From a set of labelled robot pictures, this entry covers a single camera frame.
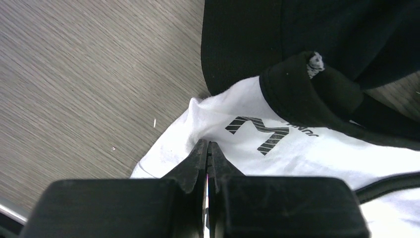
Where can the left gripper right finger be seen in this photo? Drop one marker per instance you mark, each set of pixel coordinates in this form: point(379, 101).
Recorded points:
point(243, 206)

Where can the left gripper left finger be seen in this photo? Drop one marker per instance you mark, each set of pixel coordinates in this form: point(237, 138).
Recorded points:
point(168, 207)

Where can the white black-trimmed underwear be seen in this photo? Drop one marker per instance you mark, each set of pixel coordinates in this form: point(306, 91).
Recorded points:
point(304, 118)

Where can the black white-trimmed underwear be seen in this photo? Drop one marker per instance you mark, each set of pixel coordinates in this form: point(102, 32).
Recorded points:
point(371, 42)

